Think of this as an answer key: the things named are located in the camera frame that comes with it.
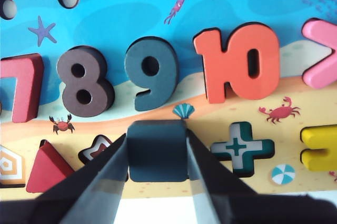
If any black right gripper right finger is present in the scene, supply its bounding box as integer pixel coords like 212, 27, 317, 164
185, 129, 264, 224

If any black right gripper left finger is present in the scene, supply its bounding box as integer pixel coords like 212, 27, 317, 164
31, 134, 130, 224

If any dark blue square block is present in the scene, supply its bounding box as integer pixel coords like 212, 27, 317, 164
126, 119, 189, 183

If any red triangle shape block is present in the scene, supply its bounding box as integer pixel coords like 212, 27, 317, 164
25, 139, 76, 194

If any brown number eight piece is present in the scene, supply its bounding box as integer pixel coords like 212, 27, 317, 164
57, 45, 115, 117

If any orange number ten piece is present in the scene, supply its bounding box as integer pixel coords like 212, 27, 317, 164
192, 22, 280, 104

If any dark blue number nine piece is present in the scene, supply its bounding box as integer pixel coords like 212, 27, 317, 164
124, 35, 178, 111

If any yellow equals sign piece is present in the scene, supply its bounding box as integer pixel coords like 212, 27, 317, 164
300, 125, 337, 172

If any red number seven piece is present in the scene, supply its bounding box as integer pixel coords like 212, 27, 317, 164
0, 53, 44, 124

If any wooden number shape puzzle board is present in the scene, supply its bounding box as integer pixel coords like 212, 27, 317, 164
0, 0, 337, 200

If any pink greater-than sign piece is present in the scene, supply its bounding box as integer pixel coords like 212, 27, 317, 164
301, 18, 337, 89

